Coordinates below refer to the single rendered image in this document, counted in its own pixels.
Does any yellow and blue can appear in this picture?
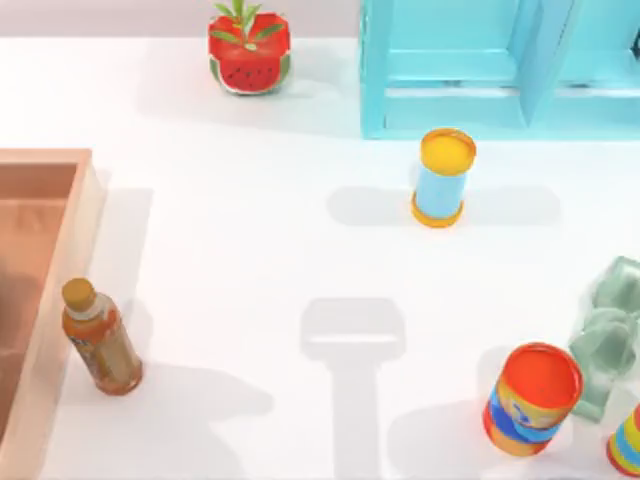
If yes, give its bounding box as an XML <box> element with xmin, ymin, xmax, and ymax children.
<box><xmin>410</xmin><ymin>127</ymin><xmax>478</xmax><ymax>230</ymax></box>

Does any watermelon plant pot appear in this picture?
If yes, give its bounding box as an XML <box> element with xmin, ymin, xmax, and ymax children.
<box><xmin>207</xmin><ymin>0</ymin><xmax>293</xmax><ymax>96</ymax></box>

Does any light blue rack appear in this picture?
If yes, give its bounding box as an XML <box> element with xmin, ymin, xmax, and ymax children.
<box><xmin>357</xmin><ymin>0</ymin><xmax>640</xmax><ymax>141</ymax></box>

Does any orange drink bottle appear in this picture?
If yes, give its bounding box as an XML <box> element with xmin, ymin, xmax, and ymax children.
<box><xmin>61</xmin><ymin>277</ymin><xmax>144</xmax><ymax>397</ymax></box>

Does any orange and blue can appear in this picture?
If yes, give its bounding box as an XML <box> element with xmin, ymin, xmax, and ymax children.
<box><xmin>482</xmin><ymin>342</ymin><xmax>585</xmax><ymax>458</ymax></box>

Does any salmon-coloured shallow box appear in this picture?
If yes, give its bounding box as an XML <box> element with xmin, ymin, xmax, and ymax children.
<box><xmin>0</xmin><ymin>148</ymin><xmax>108</xmax><ymax>480</ymax></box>

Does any pale green glass trophy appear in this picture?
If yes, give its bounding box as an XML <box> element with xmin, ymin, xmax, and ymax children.
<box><xmin>567</xmin><ymin>255</ymin><xmax>640</xmax><ymax>424</ymax></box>

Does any striped coloured ring stack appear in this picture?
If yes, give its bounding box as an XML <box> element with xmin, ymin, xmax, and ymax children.
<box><xmin>605</xmin><ymin>402</ymin><xmax>640</xmax><ymax>476</ymax></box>

